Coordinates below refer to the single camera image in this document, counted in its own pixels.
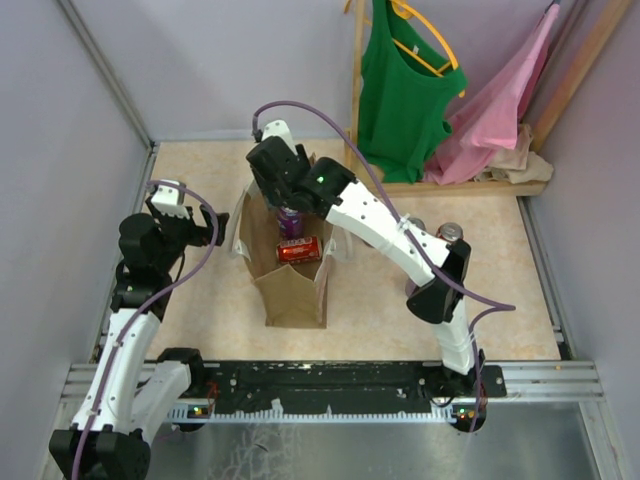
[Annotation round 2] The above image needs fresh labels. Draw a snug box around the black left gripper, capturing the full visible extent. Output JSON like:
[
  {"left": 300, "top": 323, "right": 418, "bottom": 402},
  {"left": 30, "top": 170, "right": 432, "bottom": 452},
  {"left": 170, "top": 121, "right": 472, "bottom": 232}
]
[{"left": 147, "top": 196, "right": 229, "bottom": 273}]

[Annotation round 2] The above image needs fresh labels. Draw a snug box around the purple fanta can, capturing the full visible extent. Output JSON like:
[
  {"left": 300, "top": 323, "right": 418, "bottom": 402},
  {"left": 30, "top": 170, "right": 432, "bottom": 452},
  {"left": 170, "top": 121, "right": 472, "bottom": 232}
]
[{"left": 276, "top": 206, "right": 304, "bottom": 240}]

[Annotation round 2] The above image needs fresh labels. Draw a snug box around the tan canvas tote bag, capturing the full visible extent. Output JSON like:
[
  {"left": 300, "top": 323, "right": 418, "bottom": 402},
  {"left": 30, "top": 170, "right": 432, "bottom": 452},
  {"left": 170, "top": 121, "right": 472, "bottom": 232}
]
[{"left": 227, "top": 181, "right": 354, "bottom": 329}]

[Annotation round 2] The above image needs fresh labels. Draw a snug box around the red coke can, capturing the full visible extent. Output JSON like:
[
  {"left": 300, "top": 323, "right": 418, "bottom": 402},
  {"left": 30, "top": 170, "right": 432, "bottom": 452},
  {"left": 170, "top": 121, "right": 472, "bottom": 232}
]
[{"left": 409, "top": 217, "right": 426, "bottom": 231}]

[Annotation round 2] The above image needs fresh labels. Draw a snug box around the red cola can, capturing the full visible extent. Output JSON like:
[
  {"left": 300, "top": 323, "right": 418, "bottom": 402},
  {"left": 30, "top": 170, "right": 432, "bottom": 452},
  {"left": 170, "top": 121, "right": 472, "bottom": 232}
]
[{"left": 437, "top": 222, "right": 464, "bottom": 243}]

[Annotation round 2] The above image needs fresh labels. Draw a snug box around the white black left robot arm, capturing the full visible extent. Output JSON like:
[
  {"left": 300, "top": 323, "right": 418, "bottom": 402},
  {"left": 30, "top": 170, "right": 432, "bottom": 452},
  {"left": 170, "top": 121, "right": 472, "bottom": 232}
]
[{"left": 49, "top": 200, "right": 230, "bottom": 479}]

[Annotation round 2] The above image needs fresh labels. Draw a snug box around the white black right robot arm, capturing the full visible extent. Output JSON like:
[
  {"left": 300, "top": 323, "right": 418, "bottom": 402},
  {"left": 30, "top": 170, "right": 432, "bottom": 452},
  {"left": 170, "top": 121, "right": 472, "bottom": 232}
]
[{"left": 246, "top": 136, "right": 482, "bottom": 396}]

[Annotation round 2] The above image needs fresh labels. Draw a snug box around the red coca-cola can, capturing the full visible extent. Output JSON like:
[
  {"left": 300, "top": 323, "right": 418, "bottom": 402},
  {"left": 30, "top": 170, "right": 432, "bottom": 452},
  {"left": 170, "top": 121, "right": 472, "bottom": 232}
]
[{"left": 276, "top": 236, "right": 323, "bottom": 264}]

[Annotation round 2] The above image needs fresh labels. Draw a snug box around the green tank top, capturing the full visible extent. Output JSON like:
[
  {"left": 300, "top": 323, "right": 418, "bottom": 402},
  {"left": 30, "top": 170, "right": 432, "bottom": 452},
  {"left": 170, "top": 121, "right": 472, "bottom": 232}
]
[{"left": 358, "top": 1, "right": 467, "bottom": 184}]

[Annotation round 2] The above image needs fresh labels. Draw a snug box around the yellow clothes hanger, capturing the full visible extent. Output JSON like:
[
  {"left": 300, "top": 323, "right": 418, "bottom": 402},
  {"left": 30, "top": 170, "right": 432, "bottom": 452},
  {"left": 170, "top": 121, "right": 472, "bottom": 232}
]
[{"left": 344, "top": 0, "right": 467, "bottom": 99}]

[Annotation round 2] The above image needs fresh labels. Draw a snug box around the pink shirt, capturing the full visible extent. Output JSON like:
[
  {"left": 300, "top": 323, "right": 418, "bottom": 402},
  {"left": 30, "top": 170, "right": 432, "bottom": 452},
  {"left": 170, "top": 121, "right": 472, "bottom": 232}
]
[{"left": 423, "top": 2, "right": 560, "bottom": 185}]

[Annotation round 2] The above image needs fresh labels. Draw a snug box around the beige cloth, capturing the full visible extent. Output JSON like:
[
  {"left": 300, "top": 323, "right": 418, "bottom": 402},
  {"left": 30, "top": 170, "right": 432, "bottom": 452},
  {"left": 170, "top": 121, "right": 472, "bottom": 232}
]
[{"left": 473, "top": 124, "right": 554, "bottom": 184}]

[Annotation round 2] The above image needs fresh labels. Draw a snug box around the wooden clothes rack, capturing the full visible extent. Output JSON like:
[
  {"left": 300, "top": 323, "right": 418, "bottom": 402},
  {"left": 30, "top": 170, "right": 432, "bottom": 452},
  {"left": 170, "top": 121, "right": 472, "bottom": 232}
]
[{"left": 344, "top": 0, "right": 635, "bottom": 197}]

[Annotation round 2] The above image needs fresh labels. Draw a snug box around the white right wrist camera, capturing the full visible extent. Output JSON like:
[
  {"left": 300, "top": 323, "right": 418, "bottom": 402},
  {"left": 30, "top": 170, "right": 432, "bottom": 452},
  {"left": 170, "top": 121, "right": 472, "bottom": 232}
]
[{"left": 254, "top": 119, "right": 296, "bottom": 152}]

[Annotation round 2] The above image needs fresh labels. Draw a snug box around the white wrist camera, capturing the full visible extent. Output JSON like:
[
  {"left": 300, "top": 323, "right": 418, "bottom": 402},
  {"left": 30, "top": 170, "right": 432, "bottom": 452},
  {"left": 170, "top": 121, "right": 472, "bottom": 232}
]
[
  {"left": 254, "top": 119, "right": 296, "bottom": 152},
  {"left": 150, "top": 180, "right": 190, "bottom": 219}
]

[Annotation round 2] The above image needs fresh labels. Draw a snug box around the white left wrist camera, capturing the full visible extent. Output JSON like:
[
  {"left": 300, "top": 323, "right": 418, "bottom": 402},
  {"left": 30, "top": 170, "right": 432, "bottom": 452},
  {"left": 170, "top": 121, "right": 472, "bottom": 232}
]
[{"left": 150, "top": 180, "right": 190, "bottom": 219}]

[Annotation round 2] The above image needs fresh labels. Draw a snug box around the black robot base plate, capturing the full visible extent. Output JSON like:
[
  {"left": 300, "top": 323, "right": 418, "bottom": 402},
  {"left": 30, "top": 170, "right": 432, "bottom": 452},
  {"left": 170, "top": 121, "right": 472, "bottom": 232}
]
[{"left": 180, "top": 361, "right": 506, "bottom": 416}]

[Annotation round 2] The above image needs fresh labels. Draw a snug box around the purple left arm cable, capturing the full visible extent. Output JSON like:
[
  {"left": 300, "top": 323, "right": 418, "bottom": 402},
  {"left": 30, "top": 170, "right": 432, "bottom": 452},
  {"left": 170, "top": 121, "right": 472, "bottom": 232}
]
[{"left": 68, "top": 179, "right": 221, "bottom": 480}]

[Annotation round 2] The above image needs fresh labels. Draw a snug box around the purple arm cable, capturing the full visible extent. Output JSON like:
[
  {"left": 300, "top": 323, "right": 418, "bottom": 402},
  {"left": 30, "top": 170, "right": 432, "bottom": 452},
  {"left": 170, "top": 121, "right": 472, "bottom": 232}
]
[
  {"left": 249, "top": 100, "right": 517, "bottom": 436},
  {"left": 68, "top": 179, "right": 221, "bottom": 480}
]

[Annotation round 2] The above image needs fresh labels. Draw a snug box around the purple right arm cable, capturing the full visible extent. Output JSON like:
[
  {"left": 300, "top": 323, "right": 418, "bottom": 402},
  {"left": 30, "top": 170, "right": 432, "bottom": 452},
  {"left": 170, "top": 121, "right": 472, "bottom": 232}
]
[{"left": 249, "top": 100, "right": 517, "bottom": 436}]

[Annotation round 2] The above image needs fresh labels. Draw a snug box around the aluminium frame rail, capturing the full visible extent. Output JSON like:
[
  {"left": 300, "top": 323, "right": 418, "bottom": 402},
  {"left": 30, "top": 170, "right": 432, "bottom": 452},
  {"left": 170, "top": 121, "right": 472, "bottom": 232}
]
[{"left": 59, "top": 359, "right": 606, "bottom": 426}]

